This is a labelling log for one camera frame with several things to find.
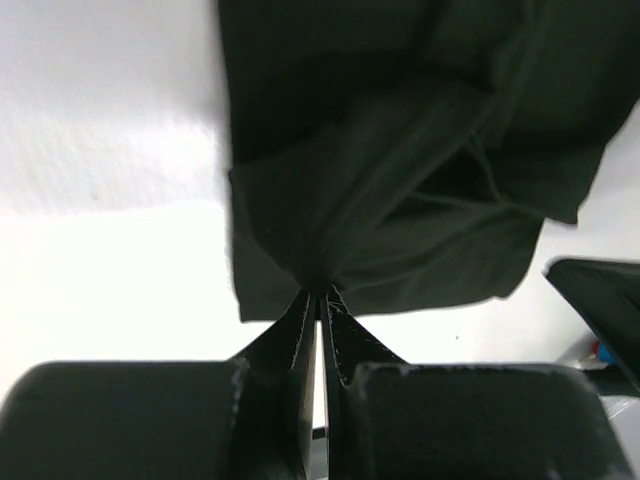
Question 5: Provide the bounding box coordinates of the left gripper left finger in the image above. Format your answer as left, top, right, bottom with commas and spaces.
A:
1, 291, 315, 479

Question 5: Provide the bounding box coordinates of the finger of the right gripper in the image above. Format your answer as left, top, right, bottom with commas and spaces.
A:
546, 258, 639, 395

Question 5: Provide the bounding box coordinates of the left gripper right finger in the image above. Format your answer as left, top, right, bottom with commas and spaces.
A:
318, 291, 633, 479

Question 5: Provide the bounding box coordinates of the black t shirt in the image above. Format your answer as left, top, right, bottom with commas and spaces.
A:
218, 1, 639, 321

